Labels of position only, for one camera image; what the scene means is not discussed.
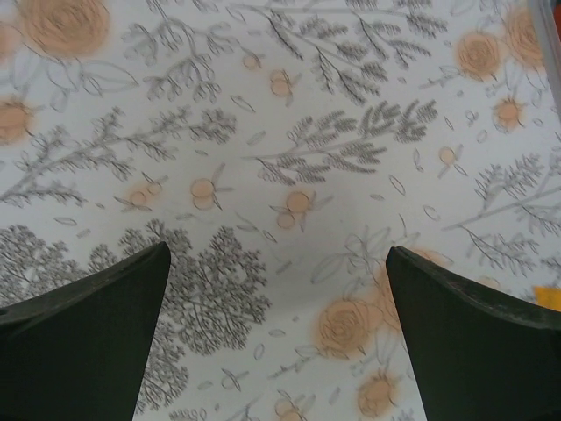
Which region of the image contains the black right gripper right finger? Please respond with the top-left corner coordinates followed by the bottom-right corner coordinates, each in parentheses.
top-left (384, 245), bottom-right (561, 421)

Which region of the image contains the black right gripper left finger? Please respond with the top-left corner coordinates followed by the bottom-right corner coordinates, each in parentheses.
top-left (0, 240), bottom-right (172, 421)

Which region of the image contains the small yellow tape piece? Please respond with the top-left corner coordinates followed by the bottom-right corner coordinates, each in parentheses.
top-left (532, 284), bottom-right (561, 314)

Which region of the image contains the floral patterned table mat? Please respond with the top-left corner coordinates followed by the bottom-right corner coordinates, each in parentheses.
top-left (0, 0), bottom-right (561, 421)

